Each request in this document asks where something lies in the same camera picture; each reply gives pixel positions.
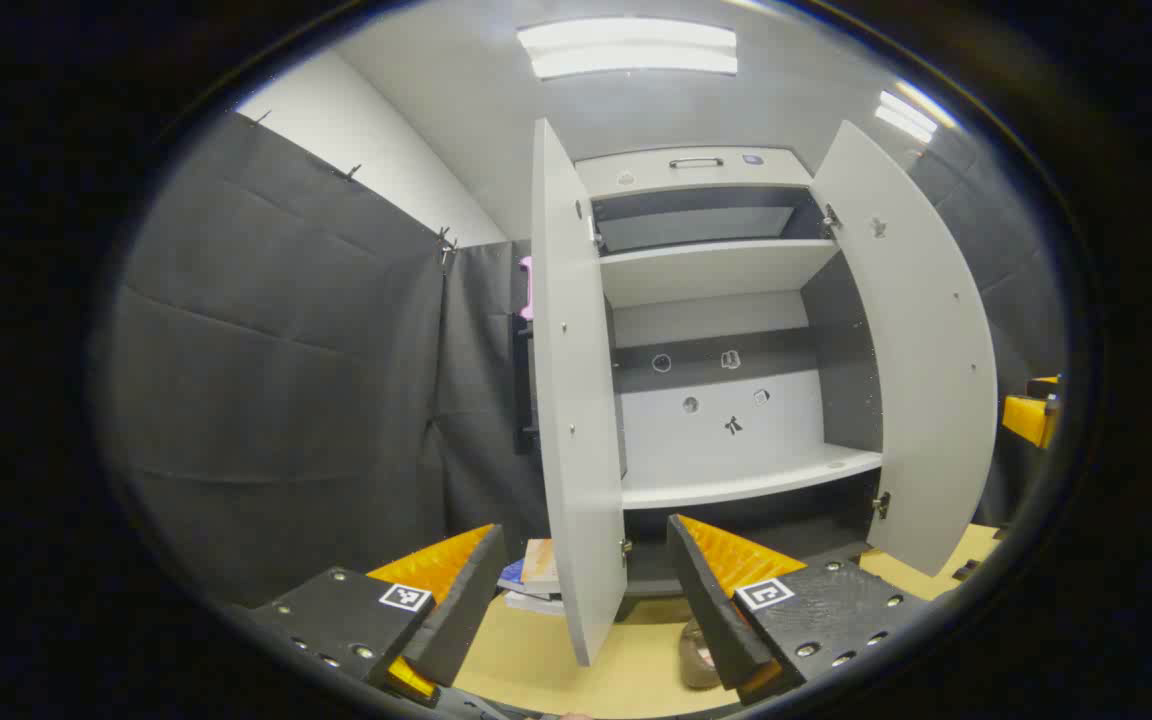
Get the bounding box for brown fuzzy shoe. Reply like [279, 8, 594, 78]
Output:
[678, 618, 727, 691]

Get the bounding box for white cabinet door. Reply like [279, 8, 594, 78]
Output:
[809, 120, 999, 578]
[531, 118, 629, 669]

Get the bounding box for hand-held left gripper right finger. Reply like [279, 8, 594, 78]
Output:
[666, 514, 932, 706]

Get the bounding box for white shoe cabinet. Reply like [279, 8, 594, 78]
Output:
[576, 147, 887, 601]

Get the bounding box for tan cover book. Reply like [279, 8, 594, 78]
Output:
[521, 538, 564, 594]

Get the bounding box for small ceiling light panel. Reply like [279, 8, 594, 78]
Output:
[874, 90, 939, 143]

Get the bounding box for large ceiling light panel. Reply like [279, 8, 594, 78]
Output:
[518, 18, 739, 81]

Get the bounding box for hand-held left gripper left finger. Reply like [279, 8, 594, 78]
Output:
[236, 523, 509, 709]

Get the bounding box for black left door handle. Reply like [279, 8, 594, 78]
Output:
[511, 315, 537, 456]

